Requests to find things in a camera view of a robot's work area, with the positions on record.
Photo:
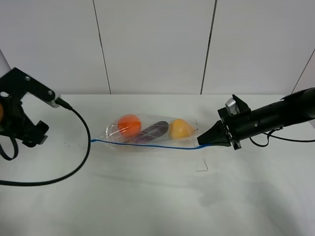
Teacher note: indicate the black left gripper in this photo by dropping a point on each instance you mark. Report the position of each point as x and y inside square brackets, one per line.
[14, 123]

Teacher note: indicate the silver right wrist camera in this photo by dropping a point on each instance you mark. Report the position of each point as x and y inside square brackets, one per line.
[232, 107]

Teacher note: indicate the clear zip bag blue seal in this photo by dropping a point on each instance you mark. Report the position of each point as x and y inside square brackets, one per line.
[115, 140]

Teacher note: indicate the yellow pear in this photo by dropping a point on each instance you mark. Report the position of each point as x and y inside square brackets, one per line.
[179, 129]

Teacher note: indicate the purple eggplant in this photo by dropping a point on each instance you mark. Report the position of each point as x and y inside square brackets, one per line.
[149, 134]

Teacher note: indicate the orange fruit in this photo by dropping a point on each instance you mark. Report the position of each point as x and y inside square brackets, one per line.
[129, 125]

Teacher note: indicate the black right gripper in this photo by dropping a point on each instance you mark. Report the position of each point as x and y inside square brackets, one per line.
[226, 128]

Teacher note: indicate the black left camera bracket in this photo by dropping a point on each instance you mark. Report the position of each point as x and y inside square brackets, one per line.
[17, 84]

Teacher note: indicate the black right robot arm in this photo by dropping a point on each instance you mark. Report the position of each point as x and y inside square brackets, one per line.
[295, 108]

